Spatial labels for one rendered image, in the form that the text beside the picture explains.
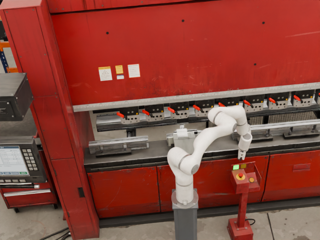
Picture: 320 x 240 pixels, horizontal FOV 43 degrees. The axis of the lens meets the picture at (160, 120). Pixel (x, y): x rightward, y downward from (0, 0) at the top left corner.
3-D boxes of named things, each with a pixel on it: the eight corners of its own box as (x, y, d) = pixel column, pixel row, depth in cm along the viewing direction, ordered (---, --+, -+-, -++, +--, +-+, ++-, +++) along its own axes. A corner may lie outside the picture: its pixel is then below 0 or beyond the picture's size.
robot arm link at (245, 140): (238, 139, 319) (237, 149, 314) (241, 129, 308) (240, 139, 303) (249, 141, 318) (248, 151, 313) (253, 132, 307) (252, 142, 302)
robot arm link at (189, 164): (174, 168, 271) (191, 181, 261) (169, 159, 262) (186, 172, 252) (223, 117, 284) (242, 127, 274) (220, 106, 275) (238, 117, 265)
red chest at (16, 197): (10, 218, 410) (-23, 144, 348) (20, 181, 449) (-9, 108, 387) (60, 213, 411) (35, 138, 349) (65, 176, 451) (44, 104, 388)
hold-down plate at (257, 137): (237, 144, 347) (238, 141, 345) (236, 139, 351) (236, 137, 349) (272, 140, 348) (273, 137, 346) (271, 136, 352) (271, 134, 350)
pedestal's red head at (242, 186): (235, 194, 332) (237, 178, 321) (230, 180, 344) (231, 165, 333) (259, 190, 333) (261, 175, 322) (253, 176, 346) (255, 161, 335)
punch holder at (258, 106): (244, 112, 331) (245, 95, 321) (242, 106, 338) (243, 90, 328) (262, 110, 332) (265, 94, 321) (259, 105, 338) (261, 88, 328)
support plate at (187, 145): (175, 156, 323) (175, 155, 322) (172, 135, 344) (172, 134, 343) (198, 154, 323) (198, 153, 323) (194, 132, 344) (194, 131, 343)
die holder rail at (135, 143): (90, 154, 348) (88, 145, 342) (90, 149, 353) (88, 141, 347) (148, 148, 349) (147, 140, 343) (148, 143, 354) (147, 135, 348)
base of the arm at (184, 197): (199, 208, 280) (199, 190, 269) (171, 209, 281) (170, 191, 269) (197, 187, 295) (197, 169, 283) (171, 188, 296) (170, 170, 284)
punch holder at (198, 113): (195, 117, 330) (195, 100, 320) (194, 111, 337) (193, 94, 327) (214, 115, 331) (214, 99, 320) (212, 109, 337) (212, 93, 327)
